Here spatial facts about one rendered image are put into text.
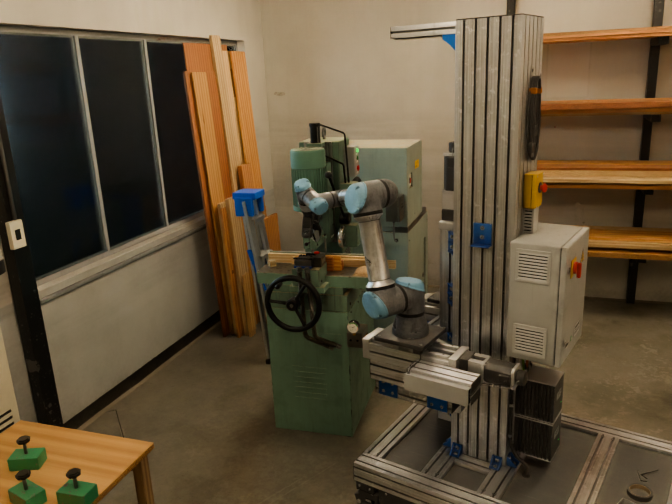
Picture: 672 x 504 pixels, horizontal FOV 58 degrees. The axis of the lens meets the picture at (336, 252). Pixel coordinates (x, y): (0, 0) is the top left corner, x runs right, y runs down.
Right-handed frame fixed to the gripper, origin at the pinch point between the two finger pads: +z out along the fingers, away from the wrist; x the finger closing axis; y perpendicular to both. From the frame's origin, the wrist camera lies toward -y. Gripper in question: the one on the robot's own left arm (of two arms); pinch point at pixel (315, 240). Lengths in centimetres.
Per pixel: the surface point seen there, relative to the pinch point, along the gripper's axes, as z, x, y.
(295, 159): -28.2, 11.4, 27.5
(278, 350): 53, 24, -30
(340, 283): 19.2, -11.4, -10.1
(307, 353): 53, 8, -30
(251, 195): 33, 66, 69
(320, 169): -21.3, 0.2, 28.4
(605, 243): 135, -157, 137
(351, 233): 20.2, -9.5, 25.8
